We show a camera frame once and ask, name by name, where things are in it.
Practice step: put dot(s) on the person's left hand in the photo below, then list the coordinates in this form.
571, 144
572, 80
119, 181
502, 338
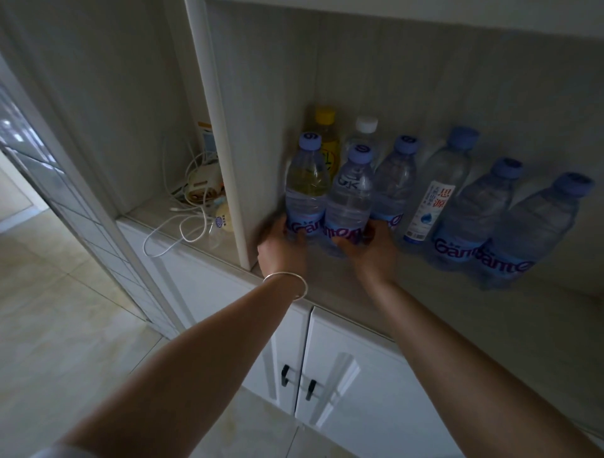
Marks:
283, 252

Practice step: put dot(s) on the person's right hand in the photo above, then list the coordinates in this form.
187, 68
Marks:
375, 257

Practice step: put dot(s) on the person's left fingers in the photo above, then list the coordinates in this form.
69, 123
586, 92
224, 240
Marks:
278, 232

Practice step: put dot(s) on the person's right fingers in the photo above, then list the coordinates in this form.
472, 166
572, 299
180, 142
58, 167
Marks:
351, 241

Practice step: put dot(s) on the person's right forearm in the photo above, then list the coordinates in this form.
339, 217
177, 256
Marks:
453, 372

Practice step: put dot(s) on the person's left forearm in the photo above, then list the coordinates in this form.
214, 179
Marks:
198, 368

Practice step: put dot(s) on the round yellow item blue label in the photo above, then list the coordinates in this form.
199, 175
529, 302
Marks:
223, 219

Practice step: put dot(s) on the white cabinet door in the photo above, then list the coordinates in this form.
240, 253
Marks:
222, 292
377, 377

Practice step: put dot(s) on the cream charger plug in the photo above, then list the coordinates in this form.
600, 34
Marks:
204, 184

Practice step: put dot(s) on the white-label blue-capped water bottle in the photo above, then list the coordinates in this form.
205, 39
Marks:
436, 198

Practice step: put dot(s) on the yellow-capped drink bottle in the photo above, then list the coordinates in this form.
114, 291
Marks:
330, 144

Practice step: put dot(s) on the white-capped clear bottle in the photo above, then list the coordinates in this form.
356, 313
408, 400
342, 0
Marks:
364, 132

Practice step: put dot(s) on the small orange white box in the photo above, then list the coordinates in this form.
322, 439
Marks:
207, 139

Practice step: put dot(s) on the white shelf cabinet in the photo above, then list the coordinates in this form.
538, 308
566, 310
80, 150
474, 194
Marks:
424, 70

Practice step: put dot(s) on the glass partition with frame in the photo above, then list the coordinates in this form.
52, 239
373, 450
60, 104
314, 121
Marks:
71, 188

